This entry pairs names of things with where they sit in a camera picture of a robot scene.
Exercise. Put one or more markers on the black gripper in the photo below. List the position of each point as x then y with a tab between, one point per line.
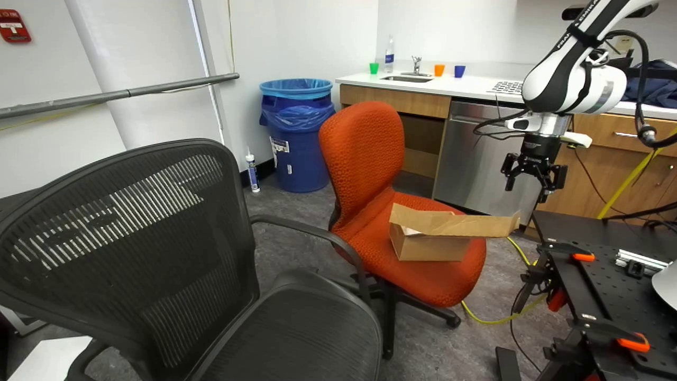
540	148

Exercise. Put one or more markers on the brown cardboard box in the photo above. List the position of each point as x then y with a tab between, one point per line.
437	235

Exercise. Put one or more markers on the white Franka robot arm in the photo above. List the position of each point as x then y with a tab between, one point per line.
562	76

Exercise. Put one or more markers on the orange fabric office chair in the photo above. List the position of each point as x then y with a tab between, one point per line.
362	162

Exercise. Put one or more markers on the black mesh office chair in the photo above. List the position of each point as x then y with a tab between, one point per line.
139	260

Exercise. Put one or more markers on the stainless steel dishwasher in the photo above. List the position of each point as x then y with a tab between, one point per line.
479	155

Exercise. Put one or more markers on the white dish rack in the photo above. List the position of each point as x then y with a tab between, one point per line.
506	88

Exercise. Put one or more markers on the blue cup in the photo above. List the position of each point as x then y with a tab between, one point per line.
460	71

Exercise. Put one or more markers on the white countertop wooden cabinets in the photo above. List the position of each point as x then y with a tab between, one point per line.
414	102

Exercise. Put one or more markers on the silver aluminium block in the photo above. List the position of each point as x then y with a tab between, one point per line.
642	260

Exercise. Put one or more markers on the orange cup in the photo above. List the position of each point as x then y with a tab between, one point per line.
438	71

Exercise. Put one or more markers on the black breadboard robot table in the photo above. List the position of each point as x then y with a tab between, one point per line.
621	296

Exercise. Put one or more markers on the dark blue cloth bag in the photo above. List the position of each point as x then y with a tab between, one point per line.
655	81

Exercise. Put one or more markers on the chrome sink faucet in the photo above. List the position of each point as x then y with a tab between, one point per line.
416	67

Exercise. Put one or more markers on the clear water bottle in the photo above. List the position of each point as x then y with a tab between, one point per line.
390	56

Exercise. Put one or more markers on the green cup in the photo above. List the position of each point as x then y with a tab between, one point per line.
373	68

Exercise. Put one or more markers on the blue trash bin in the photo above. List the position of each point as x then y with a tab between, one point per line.
299	141

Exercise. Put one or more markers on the white flat side surface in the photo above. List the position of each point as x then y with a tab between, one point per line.
48	361

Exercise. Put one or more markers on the red fire alarm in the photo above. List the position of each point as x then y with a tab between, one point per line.
12	27

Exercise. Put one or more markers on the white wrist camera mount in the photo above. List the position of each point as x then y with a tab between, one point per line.
575	138

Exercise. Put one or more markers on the grey wall rail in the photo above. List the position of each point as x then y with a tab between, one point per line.
118	94

